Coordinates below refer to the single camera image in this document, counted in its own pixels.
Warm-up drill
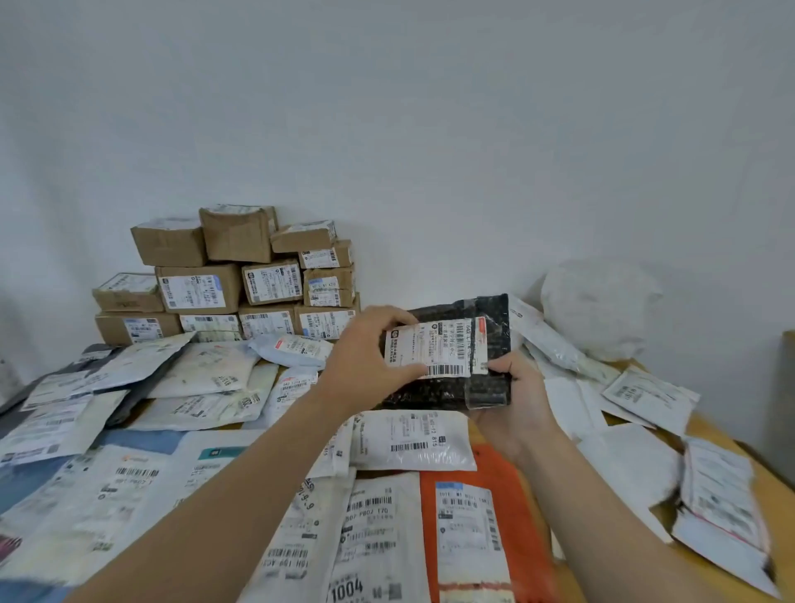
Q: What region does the person's left hand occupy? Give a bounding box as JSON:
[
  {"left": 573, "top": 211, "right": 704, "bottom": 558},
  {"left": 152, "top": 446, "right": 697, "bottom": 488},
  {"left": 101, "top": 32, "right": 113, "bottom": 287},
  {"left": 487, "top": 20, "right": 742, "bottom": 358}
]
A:
[{"left": 316, "top": 305, "right": 430, "bottom": 417}]

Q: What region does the person's right hand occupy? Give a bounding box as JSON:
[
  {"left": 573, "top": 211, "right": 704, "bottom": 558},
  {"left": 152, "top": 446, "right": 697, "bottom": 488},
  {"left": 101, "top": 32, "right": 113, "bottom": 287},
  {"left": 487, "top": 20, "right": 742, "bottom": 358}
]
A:
[{"left": 469, "top": 350, "right": 560, "bottom": 464}]

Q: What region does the light blue-grey soft parcel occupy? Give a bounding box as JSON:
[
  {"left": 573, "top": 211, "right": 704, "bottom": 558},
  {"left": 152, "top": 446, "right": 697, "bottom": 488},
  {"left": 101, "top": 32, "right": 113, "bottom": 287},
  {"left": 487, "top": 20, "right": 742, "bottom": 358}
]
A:
[{"left": 248, "top": 333, "right": 336, "bottom": 371}]

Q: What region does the black bubble mailer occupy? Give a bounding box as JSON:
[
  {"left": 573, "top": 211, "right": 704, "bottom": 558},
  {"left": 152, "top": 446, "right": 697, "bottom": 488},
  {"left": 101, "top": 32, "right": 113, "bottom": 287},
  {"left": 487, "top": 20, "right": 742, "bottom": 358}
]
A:
[{"left": 382, "top": 293, "right": 512, "bottom": 412}]

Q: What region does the white pouch bold black print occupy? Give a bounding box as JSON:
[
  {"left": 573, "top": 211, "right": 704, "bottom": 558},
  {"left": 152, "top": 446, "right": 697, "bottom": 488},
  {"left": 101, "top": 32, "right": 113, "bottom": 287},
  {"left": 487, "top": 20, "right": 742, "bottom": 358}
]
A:
[{"left": 307, "top": 416, "right": 356, "bottom": 480}]

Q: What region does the white bubble packet barcode label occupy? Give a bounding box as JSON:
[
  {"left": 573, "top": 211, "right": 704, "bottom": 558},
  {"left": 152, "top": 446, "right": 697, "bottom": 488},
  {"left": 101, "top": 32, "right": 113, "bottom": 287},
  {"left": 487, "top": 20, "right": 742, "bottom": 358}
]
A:
[{"left": 350, "top": 409, "right": 478, "bottom": 472}]

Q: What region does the orange mailer envelope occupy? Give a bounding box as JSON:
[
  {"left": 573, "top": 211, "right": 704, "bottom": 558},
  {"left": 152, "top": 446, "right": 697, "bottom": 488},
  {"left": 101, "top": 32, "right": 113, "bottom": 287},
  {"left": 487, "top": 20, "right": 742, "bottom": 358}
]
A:
[{"left": 420, "top": 444, "right": 560, "bottom": 603}]

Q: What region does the large white plastic bag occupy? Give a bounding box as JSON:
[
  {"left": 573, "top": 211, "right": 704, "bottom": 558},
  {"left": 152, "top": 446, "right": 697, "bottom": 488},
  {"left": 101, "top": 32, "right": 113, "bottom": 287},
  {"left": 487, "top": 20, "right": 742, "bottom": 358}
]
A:
[{"left": 540, "top": 259, "right": 663, "bottom": 364}]

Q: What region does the brown box white barcode label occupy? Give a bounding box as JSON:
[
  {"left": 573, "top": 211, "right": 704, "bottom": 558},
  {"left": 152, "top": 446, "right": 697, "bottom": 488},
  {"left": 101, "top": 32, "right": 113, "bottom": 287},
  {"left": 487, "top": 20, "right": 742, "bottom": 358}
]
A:
[{"left": 270, "top": 220, "right": 338, "bottom": 254}]

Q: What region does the tall brown box double label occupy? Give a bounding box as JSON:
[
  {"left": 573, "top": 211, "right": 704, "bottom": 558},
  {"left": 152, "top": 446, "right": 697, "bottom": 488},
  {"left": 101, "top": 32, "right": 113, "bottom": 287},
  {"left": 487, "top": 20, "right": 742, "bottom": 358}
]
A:
[{"left": 178, "top": 313, "right": 243, "bottom": 343}]

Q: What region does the cream mailer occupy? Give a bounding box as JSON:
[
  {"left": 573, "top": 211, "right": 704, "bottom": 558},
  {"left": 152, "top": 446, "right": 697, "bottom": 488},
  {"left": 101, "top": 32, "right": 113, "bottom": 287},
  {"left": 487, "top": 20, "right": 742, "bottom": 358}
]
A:
[{"left": 147, "top": 340, "right": 261, "bottom": 400}]

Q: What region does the white pouch long label strip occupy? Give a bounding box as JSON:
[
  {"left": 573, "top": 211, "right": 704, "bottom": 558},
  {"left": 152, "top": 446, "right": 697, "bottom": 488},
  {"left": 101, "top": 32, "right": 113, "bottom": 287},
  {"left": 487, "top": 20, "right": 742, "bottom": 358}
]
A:
[{"left": 325, "top": 471, "right": 431, "bottom": 603}]

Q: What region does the white mailer teal label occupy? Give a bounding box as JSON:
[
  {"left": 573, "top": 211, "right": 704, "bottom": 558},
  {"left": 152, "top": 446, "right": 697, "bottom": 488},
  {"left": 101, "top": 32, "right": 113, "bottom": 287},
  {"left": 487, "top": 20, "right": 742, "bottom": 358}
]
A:
[{"left": 61, "top": 429, "right": 268, "bottom": 585}]

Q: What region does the stack of cardboard boxes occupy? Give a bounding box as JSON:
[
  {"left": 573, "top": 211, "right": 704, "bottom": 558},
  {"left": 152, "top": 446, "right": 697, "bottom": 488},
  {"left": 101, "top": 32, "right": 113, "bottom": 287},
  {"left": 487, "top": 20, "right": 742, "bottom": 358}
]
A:
[{"left": 130, "top": 205, "right": 356, "bottom": 309}]

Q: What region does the white pouch yellow framed label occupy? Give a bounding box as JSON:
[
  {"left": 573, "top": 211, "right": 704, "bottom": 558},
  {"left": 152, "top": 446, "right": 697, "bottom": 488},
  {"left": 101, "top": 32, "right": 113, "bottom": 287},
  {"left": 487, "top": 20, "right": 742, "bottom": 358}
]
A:
[{"left": 89, "top": 332, "right": 197, "bottom": 393}]

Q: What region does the grey poly mailer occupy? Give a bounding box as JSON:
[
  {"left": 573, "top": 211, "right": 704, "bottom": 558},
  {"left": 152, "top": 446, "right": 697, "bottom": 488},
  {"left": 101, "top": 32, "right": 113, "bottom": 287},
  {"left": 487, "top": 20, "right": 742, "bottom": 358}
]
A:
[{"left": 0, "top": 343, "right": 194, "bottom": 436}]

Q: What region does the blue plastic mailer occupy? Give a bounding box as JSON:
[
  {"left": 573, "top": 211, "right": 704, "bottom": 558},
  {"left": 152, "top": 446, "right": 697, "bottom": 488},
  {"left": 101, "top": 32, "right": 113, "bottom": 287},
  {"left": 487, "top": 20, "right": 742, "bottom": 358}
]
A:
[{"left": 0, "top": 428, "right": 187, "bottom": 603}]

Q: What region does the white mailer red square logo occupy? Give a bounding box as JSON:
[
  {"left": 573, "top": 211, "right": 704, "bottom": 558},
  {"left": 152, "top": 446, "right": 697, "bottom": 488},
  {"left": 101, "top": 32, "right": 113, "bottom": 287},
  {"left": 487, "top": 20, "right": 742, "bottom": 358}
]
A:
[{"left": 670, "top": 506, "right": 783, "bottom": 601}]

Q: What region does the brown box large label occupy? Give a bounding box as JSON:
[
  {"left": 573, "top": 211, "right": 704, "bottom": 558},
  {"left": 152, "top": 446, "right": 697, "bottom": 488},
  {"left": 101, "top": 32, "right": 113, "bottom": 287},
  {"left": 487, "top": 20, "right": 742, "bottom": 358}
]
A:
[{"left": 91, "top": 273, "right": 165, "bottom": 314}]

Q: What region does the INS BAHA cardboard box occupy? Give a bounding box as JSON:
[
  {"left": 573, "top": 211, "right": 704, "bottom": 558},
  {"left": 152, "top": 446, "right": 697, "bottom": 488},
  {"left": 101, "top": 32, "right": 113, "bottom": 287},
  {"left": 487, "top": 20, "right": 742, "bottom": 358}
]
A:
[{"left": 94, "top": 312, "right": 182, "bottom": 347}]

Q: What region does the white pouch wide barcode label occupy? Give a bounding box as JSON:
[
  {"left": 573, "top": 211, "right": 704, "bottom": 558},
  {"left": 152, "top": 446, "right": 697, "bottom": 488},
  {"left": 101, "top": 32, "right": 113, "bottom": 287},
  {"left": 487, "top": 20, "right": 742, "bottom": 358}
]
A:
[{"left": 0, "top": 389, "right": 128, "bottom": 467}]

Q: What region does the person's left forearm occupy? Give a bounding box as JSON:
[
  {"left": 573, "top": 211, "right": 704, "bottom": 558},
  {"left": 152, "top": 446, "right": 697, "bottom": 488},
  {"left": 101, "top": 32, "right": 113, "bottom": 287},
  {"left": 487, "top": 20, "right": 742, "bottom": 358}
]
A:
[{"left": 68, "top": 391, "right": 355, "bottom": 603}]

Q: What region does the person's right forearm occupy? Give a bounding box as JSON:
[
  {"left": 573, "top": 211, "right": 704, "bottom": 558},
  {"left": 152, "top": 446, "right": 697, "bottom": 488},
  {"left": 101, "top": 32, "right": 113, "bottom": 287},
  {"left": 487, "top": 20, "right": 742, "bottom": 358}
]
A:
[{"left": 515, "top": 434, "right": 728, "bottom": 603}]

